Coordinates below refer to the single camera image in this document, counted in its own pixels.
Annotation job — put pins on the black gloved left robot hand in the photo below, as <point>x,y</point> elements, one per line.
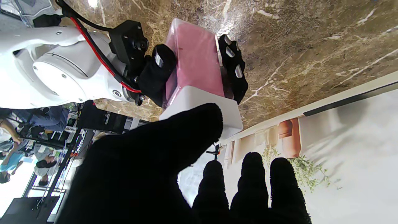
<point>133,174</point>

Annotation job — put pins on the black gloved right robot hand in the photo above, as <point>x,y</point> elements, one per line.
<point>155,77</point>

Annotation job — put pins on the clear bottle with pink seasoning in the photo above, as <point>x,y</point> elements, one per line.
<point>196,59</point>

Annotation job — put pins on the white square bottle cap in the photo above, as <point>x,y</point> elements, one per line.
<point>230,115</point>

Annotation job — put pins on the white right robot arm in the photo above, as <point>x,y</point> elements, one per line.
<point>56,68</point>

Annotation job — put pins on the black clamp with orange tip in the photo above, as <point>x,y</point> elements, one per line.
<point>214,153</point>

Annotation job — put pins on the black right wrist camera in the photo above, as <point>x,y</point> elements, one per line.
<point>127,43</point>

